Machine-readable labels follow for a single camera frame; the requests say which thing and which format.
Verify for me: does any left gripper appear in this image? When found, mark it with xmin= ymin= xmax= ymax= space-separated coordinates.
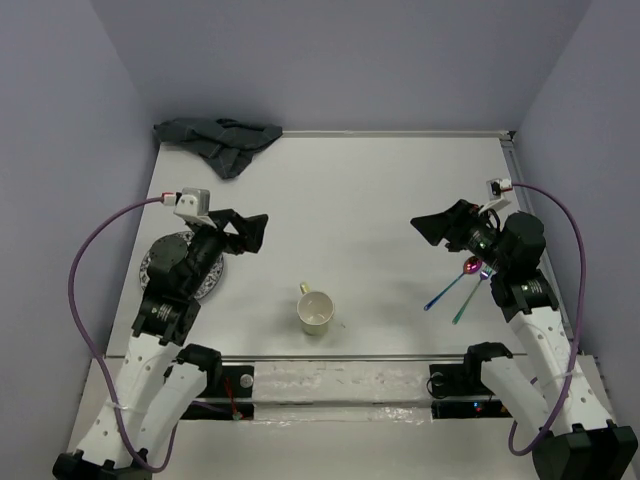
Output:
xmin=185 ymin=208 xmax=268 ymax=293

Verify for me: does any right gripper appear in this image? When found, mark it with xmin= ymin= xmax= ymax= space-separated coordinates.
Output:
xmin=410 ymin=198 xmax=510 ymax=273

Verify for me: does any iridescent spoon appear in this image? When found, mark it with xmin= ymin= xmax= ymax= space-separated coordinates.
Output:
xmin=423 ymin=256 xmax=483 ymax=311

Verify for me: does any iridescent fork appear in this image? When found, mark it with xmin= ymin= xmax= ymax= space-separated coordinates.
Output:
xmin=452 ymin=267 xmax=493 ymax=325

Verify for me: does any dark checked cloth napkin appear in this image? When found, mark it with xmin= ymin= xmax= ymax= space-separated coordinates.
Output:
xmin=153 ymin=117 xmax=283 ymax=180

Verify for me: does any pale green mug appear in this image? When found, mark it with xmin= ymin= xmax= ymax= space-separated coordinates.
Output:
xmin=296 ymin=282 xmax=335 ymax=336

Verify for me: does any blue floral plate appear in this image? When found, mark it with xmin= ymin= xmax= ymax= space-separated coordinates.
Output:
xmin=139 ymin=230 xmax=225 ymax=301

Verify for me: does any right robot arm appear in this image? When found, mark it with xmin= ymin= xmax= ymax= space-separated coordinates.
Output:
xmin=410 ymin=200 xmax=638 ymax=479

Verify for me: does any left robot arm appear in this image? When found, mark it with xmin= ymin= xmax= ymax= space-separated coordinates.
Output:
xmin=53 ymin=209 xmax=268 ymax=479

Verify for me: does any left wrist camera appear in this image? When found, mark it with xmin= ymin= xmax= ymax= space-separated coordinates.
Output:
xmin=173 ymin=187 xmax=212 ymax=225

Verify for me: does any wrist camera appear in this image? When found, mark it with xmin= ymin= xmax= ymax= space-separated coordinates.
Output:
xmin=479 ymin=178 xmax=513 ymax=213
xmin=173 ymin=187 xmax=212 ymax=225

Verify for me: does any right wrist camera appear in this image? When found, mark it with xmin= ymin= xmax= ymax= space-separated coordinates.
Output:
xmin=479 ymin=178 xmax=513 ymax=213

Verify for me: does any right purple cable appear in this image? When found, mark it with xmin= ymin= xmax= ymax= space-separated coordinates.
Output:
xmin=507 ymin=182 xmax=587 ymax=457

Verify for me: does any purple cable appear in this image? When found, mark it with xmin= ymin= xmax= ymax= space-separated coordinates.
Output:
xmin=67 ymin=193 xmax=179 ymax=474
xmin=507 ymin=182 xmax=587 ymax=457

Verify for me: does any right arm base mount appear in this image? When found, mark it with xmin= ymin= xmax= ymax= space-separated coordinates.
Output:
xmin=426 ymin=363 xmax=511 ymax=420

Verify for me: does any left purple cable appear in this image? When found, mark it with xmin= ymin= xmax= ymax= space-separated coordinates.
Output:
xmin=67 ymin=193 xmax=179 ymax=474

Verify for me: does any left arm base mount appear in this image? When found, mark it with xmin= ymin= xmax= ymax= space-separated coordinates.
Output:
xmin=164 ymin=359 xmax=254 ymax=421

